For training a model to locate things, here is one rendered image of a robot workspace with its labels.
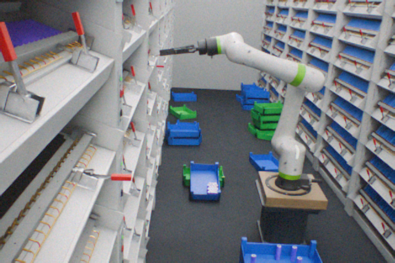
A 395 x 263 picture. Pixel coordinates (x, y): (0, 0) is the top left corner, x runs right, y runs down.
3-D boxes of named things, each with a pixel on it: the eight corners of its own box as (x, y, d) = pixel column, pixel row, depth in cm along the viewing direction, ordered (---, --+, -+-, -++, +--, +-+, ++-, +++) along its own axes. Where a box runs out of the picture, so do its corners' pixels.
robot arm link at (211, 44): (215, 34, 204) (216, 35, 195) (217, 56, 208) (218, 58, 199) (203, 35, 204) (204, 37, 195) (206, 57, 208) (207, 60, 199)
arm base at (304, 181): (318, 181, 225) (319, 171, 223) (324, 193, 211) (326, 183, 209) (273, 178, 226) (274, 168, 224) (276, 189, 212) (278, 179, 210)
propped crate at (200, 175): (220, 200, 266) (220, 192, 261) (189, 199, 265) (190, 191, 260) (217, 170, 290) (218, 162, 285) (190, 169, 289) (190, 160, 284)
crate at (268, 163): (285, 175, 312) (286, 165, 309) (261, 176, 307) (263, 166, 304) (270, 160, 339) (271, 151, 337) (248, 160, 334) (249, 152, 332)
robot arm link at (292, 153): (294, 168, 226) (299, 137, 220) (305, 180, 212) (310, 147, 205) (273, 168, 224) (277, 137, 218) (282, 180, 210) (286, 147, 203)
